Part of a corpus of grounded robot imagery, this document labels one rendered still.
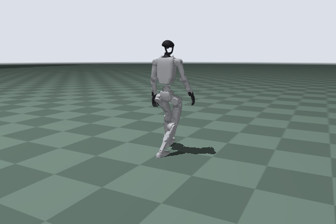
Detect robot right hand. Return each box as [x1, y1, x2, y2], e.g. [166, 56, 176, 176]
[188, 92, 195, 105]

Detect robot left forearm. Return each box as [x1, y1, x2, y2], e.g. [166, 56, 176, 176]
[151, 80, 157, 95]

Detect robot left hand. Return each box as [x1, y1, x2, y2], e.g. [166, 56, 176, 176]
[152, 92, 159, 107]

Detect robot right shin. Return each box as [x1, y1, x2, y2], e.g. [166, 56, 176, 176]
[159, 125, 176, 154]

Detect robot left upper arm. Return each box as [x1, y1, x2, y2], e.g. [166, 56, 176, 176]
[151, 59, 158, 81]

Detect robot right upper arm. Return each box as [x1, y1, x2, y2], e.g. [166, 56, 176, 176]
[173, 58, 186, 82]

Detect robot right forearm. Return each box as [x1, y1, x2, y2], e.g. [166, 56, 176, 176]
[183, 75, 193, 93]

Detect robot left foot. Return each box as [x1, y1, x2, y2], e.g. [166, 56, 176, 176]
[167, 137, 175, 147]

